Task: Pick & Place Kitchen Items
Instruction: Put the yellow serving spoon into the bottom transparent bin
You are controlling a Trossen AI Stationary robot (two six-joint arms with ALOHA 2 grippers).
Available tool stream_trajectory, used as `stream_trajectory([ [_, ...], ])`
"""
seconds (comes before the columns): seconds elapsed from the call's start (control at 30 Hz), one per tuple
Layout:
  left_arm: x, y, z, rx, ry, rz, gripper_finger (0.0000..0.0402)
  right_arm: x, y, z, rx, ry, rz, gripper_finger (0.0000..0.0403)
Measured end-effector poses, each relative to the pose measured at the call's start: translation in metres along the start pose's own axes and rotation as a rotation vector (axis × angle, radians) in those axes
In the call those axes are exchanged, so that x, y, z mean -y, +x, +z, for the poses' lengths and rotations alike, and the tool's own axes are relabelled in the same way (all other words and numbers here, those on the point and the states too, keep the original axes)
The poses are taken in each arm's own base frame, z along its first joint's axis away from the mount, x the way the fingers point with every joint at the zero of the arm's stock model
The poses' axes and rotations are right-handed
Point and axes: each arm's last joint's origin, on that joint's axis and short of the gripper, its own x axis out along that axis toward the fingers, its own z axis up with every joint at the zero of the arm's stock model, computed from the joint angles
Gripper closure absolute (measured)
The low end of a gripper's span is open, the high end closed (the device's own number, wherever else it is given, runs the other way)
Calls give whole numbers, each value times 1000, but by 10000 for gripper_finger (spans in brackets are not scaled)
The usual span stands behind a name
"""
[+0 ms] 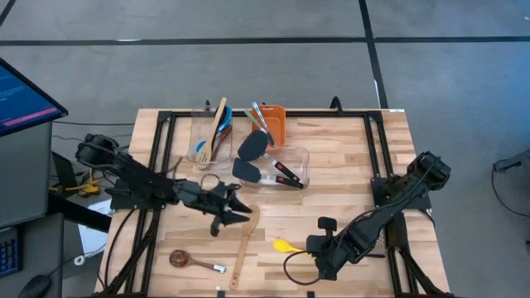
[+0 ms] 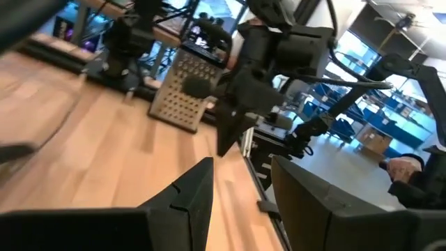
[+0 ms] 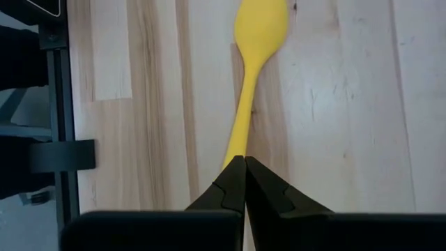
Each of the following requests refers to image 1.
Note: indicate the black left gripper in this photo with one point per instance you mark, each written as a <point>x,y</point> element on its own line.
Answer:
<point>203,198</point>

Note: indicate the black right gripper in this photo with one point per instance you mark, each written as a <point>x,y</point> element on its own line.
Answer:
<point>335,250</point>

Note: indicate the black spatula silver neck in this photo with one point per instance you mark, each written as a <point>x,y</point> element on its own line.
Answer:
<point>245,170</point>

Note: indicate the yellow plastic spoon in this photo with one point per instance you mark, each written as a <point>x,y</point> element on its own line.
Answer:
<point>280,245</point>

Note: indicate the reddish brown wooden spoon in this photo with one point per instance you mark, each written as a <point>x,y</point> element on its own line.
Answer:
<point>223,140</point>

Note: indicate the light blue spatula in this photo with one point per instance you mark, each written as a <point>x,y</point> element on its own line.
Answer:
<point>200,146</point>

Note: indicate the large wooden slotted turner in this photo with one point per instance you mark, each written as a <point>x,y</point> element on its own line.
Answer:
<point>213,132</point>

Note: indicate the teal plastic utensil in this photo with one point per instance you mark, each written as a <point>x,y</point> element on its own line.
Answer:
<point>228,118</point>

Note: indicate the silver metal tongs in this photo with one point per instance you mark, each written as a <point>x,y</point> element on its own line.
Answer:
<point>260,118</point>

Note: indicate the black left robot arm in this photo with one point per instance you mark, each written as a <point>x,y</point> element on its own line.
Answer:
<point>136,178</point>

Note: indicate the wooden slotted spoon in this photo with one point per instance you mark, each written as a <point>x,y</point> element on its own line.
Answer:
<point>250,219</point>

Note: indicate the small dark wooden spoon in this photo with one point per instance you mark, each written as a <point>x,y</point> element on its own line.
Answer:
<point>179,258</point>

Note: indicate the clear plastic bin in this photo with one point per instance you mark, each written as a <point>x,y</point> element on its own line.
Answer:
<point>194,128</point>
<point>298,159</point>

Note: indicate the orange plastic bin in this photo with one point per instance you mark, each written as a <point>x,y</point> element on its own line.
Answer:
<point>275,120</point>

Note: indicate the black table clamp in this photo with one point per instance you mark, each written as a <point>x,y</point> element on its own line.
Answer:
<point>207,106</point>
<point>337,104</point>

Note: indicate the white paper sheet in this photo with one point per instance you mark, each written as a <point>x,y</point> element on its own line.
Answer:
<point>93,236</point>

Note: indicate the black computer mouse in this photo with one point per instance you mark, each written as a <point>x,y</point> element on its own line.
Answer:
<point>35,286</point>

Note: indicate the grey desk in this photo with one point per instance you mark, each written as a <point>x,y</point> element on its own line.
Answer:
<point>25,174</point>

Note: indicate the black keyboard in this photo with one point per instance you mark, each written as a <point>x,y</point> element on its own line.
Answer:
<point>8,256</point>

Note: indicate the computer monitor blue screen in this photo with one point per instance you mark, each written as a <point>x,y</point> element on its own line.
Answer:
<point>20,99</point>

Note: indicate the black aluminium table frame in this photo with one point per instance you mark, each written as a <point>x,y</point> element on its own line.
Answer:
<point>314,112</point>

